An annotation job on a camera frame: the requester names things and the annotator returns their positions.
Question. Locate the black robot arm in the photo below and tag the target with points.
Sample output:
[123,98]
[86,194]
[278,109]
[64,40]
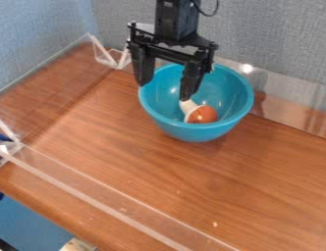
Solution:
[177,18]

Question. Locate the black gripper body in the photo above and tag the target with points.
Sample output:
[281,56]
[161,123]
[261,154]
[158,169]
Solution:
[174,50]

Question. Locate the clear acrylic front barrier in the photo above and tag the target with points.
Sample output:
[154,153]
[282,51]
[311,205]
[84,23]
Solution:
[118,205]

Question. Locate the clear acrylic barrier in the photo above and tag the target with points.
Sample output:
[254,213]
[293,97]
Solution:
[118,205]
[21,60]
[288,100]

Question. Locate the clear acrylic back barrier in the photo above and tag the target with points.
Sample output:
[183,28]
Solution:
[288,100]

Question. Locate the brown toy mushroom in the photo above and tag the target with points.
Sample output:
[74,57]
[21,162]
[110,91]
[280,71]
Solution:
[197,114]

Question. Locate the blue plastic bowl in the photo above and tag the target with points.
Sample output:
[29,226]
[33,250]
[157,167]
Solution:
[225,90]

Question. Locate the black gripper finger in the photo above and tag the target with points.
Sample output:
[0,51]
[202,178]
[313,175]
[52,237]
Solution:
[193,74]
[143,63]

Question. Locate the clear acrylic left barrier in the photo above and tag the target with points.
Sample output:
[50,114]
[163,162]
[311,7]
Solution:
[21,60]

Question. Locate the clear acrylic corner bracket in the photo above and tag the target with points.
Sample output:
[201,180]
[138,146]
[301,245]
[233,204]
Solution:
[110,57]

